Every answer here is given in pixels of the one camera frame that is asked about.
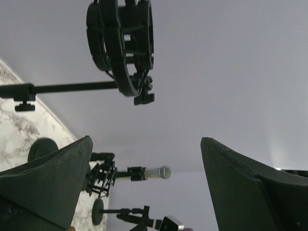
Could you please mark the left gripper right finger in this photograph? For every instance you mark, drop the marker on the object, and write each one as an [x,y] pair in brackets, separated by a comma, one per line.
[248,195]

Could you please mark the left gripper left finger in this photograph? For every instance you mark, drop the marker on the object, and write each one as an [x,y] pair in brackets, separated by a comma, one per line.
[42,195]

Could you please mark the gold microphone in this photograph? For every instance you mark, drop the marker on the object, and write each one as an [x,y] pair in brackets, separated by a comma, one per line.
[72,228]

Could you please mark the round base shock mount stand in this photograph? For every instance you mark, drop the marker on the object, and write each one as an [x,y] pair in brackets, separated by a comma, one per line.
[98,179]

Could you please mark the glitter microphone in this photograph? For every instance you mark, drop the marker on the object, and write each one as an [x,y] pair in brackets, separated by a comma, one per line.
[163,172]

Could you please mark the round base clip stand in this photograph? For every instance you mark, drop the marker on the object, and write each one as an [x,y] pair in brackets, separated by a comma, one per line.
[132,174]
[98,212]

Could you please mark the tripod shock mount stand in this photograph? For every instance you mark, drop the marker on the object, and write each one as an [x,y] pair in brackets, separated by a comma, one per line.
[121,43]

